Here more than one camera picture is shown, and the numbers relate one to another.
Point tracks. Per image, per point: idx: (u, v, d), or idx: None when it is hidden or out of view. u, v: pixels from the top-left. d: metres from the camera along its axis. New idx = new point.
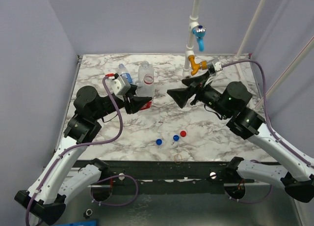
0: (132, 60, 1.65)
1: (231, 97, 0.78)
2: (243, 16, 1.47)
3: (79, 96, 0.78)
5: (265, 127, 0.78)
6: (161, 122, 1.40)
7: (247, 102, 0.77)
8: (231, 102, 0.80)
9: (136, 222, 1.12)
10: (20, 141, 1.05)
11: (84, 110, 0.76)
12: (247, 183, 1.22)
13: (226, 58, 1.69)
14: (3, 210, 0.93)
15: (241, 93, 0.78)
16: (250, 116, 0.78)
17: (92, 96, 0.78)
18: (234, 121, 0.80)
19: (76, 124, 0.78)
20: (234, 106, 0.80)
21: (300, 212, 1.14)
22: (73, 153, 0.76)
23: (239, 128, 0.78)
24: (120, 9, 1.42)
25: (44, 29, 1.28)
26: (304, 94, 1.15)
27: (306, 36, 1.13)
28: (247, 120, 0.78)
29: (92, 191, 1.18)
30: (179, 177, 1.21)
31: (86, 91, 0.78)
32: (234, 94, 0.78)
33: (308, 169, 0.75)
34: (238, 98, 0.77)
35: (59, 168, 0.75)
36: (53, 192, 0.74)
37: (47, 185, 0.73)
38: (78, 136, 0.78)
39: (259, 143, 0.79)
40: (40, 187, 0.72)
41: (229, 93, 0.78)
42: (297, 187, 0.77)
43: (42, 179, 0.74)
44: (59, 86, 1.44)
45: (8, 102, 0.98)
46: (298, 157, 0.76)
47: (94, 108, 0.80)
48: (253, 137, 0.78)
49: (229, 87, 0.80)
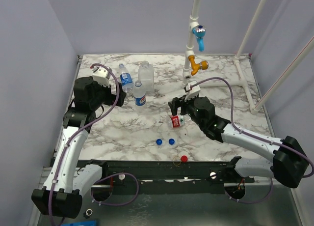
0: (132, 60, 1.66)
1: (196, 108, 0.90)
2: (243, 15, 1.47)
3: (77, 83, 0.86)
5: (229, 126, 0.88)
6: (161, 122, 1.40)
7: (211, 111, 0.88)
8: (199, 113, 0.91)
9: (136, 222, 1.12)
10: (20, 141, 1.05)
11: (81, 93, 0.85)
12: (247, 183, 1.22)
13: (226, 58, 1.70)
14: (3, 209, 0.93)
15: (203, 103, 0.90)
16: (220, 123, 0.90)
17: (89, 81, 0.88)
18: (207, 127, 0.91)
19: (73, 114, 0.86)
20: (203, 115, 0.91)
21: (300, 211, 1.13)
22: (78, 139, 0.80)
23: (212, 133, 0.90)
24: (120, 9, 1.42)
25: (44, 30, 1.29)
26: (304, 95, 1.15)
27: (306, 35, 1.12)
28: (215, 126, 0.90)
29: (92, 191, 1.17)
30: (179, 177, 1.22)
31: (82, 79, 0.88)
32: (198, 105, 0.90)
33: (271, 146, 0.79)
34: (202, 108, 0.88)
35: (69, 155, 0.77)
36: (70, 180, 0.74)
37: (63, 174, 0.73)
38: (79, 121, 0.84)
39: (229, 139, 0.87)
40: (56, 177, 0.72)
41: (196, 105, 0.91)
42: (275, 171, 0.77)
43: (56, 170, 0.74)
44: (59, 86, 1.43)
45: (8, 103, 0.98)
46: (260, 139, 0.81)
47: (91, 94, 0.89)
48: (224, 136, 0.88)
49: (195, 101, 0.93)
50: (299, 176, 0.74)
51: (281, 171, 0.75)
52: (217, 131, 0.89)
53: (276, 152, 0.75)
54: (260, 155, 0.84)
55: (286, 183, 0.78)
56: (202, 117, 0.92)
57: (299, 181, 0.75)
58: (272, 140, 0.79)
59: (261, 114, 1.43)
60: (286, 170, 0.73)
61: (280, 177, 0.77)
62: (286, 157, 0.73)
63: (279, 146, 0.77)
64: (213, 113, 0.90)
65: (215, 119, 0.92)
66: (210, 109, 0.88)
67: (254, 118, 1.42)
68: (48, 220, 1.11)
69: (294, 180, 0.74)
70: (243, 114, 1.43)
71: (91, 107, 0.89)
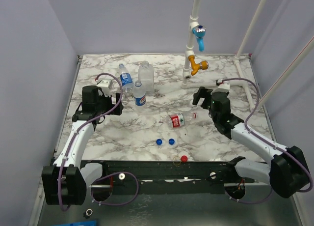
0: (132, 60, 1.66)
1: (214, 100, 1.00)
2: (243, 15, 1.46)
3: (85, 88, 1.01)
5: (242, 125, 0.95)
6: (161, 122, 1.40)
7: (225, 105, 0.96)
8: (215, 106, 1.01)
9: (136, 222, 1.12)
10: (21, 140, 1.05)
11: (89, 95, 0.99)
12: (247, 183, 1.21)
13: (226, 58, 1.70)
14: (3, 209, 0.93)
15: (220, 97, 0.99)
16: (233, 120, 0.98)
17: (94, 86, 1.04)
18: (220, 121, 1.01)
19: (81, 114, 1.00)
20: (218, 109, 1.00)
21: (300, 211, 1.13)
22: (86, 128, 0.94)
23: (223, 127, 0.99)
24: (120, 9, 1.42)
25: (44, 30, 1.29)
26: (303, 95, 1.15)
27: (306, 35, 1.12)
28: (227, 121, 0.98)
29: (92, 191, 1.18)
30: (179, 177, 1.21)
31: (88, 86, 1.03)
32: (215, 98, 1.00)
33: (274, 151, 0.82)
34: (217, 101, 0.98)
35: (78, 140, 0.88)
36: (78, 160, 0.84)
37: (73, 154, 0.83)
38: (86, 118, 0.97)
39: (238, 137, 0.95)
40: (67, 154, 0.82)
41: (212, 98, 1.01)
42: (272, 174, 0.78)
43: (66, 150, 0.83)
44: (59, 86, 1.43)
45: (8, 103, 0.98)
46: (265, 142, 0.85)
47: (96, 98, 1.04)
48: (232, 132, 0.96)
49: (214, 95, 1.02)
50: (293, 187, 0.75)
51: (278, 177, 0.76)
52: (227, 127, 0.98)
53: (276, 156, 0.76)
54: (262, 157, 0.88)
55: (278, 192, 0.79)
56: (217, 110, 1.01)
57: (293, 191, 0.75)
58: (276, 145, 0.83)
59: (261, 114, 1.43)
60: (282, 175, 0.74)
61: (275, 182, 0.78)
62: (285, 163, 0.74)
63: (282, 153, 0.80)
64: (228, 109, 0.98)
65: (230, 116, 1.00)
66: (224, 103, 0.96)
67: (254, 118, 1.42)
68: (48, 220, 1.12)
69: (288, 188, 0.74)
70: (243, 114, 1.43)
71: (96, 109, 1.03)
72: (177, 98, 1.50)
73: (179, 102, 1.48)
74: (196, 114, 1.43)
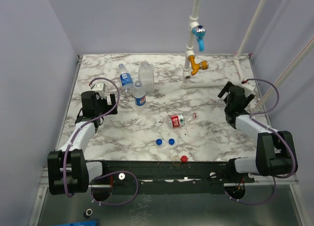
0: (132, 60, 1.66)
1: (230, 91, 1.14)
2: (243, 15, 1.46)
3: (83, 95, 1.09)
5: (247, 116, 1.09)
6: (161, 122, 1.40)
7: (239, 98, 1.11)
8: (230, 97, 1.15)
9: (136, 222, 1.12)
10: (21, 140, 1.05)
11: (89, 100, 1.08)
12: (247, 183, 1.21)
13: (226, 58, 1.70)
14: (3, 209, 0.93)
15: (237, 89, 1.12)
16: (241, 112, 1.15)
17: (92, 92, 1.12)
18: (229, 111, 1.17)
19: (83, 118, 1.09)
20: (232, 100, 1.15)
21: (300, 211, 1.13)
22: (89, 127, 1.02)
23: (230, 117, 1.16)
24: (120, 10, 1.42)
25: (44, 31, 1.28)
26: (303, 95, 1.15)
27: (306, 35, 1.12)
28: (236, 113, 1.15)
29: (92, 191, 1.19)
30: (179, 177, 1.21)
31: (87, 92, 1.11)
32: (232, 90, 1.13)
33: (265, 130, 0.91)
34: (233, 93, 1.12)
35: (82, 133, 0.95)
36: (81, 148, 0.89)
37: (77, 142, 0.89)
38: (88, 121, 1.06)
39: (241, 124, 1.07)
40: (72, 141, 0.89)
41: (230, 88, 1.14)
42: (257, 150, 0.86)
43: (71, 139, 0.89)
44: (59, 86, 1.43)
45: (8, 103, 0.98)
46: (260, 125, 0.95)
47: (94, 102, 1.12)
48: (237, 120, 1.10)
49: (232, 87, 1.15)
50: (273, 165, 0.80)
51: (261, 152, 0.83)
52: (233, 116, 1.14)
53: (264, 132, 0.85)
54: None
55: (260, 170, 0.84)
56: (230, 100, 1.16)
57: (273, 170, 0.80)
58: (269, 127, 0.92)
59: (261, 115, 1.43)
60: (264, 148, 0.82)
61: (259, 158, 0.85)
62: (269, 138, 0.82)
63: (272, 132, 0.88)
64: (240, 102, 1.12)
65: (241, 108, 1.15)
66: (239, 95, 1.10)
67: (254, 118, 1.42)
68: (48, 220, 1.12)
69: (269, 164, 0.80)
70: None
71: (95, 113, 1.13)
72: (177, 98, 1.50)
73: (179, 102, 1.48)
74: (196, 114, 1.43)
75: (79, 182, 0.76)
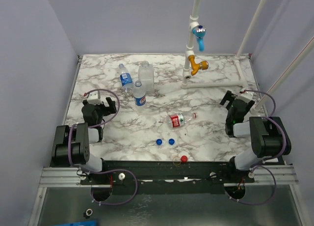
0: (132, 60, 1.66)
1: (233, 105, 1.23)
2: (243, 15, 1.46)
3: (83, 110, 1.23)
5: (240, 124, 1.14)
6: (161, 122, 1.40)
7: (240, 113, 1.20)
8: (232, 111, 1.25)
9: (136, 222, 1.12)
10: (20, 141, 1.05)
11: (89, 117, 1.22)
12: (247, 183, 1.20)
13: (226, 58, 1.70)
14: (2, 209, 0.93)
15: (238, 104, 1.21)
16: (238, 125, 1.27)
17: (91, 107, 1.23)
18: (229, 123, 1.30)
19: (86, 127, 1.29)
20: (233, 113, 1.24)
21: (300, 211, 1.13)
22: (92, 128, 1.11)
23: (229, 128, 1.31)
24: (120, 10, 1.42)
25: (44, 31, 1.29)
26: (303, 95, 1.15)
27: (306, 35, 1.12)
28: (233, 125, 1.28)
29: (92, 191, 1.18)
30: (179, 177, 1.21)
31: (86, 106, 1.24)
32: (235, 104, 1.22)
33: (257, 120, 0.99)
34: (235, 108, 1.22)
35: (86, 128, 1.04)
36: None
37: None
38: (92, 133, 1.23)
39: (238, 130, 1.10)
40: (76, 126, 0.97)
41: (233, 103, 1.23)
42: (251, 133, 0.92)
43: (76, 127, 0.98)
44: (59, 86, 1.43)
45: (8, 103, 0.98)
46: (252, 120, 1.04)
47: (95, 115, 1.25)
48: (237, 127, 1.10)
49: (236, 101, 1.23)
50: (265, 141, 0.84)
51: (254, 132, 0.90)
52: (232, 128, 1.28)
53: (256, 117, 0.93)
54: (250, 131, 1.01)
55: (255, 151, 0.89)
56: (233, 114, 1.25)
57: (266, 148, 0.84)
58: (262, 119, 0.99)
59: (261, 115, 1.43)
60: (256, 128, 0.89)
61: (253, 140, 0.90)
62: (259, 121, 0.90)
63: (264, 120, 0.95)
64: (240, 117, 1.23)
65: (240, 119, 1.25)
66: (240, 111, 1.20)
67: None
68: (48, 220, 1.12)
69: (261, 141, 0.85)
70: None
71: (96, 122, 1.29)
72: (177, 98, 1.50)
73: (179, 102, 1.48)
74: (196, 114, 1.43)
75: (79, 151, 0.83)
